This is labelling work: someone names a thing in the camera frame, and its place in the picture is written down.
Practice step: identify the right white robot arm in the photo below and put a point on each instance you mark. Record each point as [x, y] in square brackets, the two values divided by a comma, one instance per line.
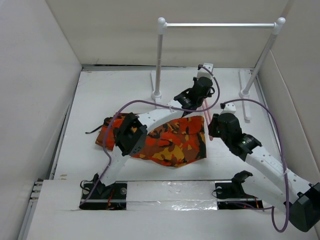
[294, 196]

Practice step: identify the orange camouflage trousers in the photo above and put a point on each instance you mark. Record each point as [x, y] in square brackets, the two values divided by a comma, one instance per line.
[176, 143]

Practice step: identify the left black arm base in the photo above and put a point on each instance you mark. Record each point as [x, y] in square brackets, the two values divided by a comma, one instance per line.
[96, 196]

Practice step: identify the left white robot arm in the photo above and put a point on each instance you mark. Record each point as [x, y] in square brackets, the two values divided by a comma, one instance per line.
[130, 136]

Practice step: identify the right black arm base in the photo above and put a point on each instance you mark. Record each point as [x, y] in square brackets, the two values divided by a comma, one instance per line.
[231, 196]

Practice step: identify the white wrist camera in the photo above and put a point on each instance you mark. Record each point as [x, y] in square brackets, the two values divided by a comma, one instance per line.
[205, 70]
[228, 107]

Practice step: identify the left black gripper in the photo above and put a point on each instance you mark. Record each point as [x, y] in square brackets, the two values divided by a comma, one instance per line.
[207, 94]

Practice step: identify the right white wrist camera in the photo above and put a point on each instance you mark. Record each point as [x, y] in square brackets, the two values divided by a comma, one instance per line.
[228, 107]

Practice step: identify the white clothes rack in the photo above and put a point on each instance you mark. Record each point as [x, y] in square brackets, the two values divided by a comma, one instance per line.
[245, 86]

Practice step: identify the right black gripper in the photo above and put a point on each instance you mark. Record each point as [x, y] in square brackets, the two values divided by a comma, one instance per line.
[212, 126]

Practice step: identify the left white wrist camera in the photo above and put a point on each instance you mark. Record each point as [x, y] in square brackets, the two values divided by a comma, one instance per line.
[205, 70]

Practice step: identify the pink plastic clothes hanger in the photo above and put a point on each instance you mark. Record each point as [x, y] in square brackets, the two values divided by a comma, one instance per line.
[206, 112]

